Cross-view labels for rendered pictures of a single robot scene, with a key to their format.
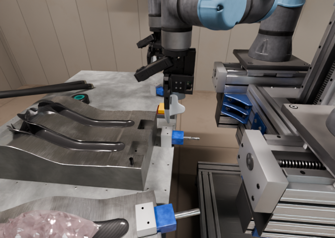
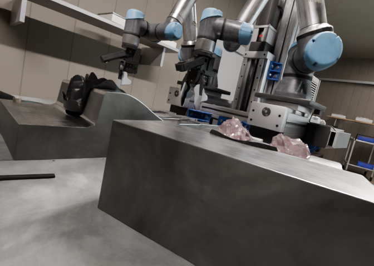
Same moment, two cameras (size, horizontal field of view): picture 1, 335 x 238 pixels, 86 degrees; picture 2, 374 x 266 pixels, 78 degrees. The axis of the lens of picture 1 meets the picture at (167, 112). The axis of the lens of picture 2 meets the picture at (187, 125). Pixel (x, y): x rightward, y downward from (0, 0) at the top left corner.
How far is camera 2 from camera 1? 0.74 m
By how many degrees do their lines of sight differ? 54
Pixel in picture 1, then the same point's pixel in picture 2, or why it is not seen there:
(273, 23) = not seen: hidden behind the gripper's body
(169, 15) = (212, 30)
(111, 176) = not seen: hidden behind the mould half
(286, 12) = (217, 58)
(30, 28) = not seen: outside the picture
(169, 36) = (210, 43)
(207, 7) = (246, 30)
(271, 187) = (286, 111)
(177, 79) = (207, 73)
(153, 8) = (134, 28)
